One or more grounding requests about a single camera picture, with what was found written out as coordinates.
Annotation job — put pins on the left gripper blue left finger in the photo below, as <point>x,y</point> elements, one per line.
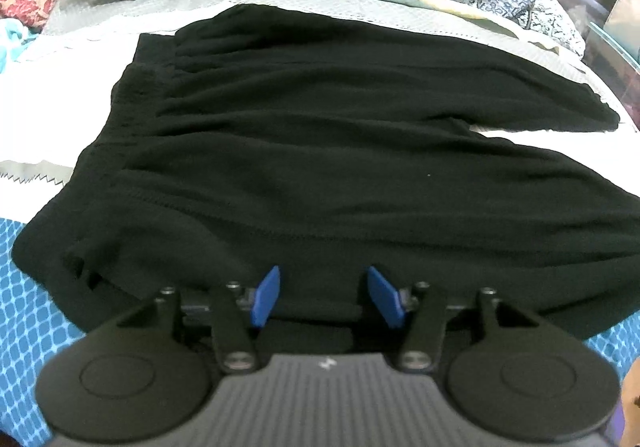
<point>265,298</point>

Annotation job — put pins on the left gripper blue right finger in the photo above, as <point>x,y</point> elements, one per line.
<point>386,298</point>

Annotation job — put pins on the black pants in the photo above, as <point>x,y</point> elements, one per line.
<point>266,138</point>

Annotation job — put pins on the patterned teal beige bedsheet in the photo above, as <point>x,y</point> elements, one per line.
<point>56,98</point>

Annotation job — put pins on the teal white patterned pillow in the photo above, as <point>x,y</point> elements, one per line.
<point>14,39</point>

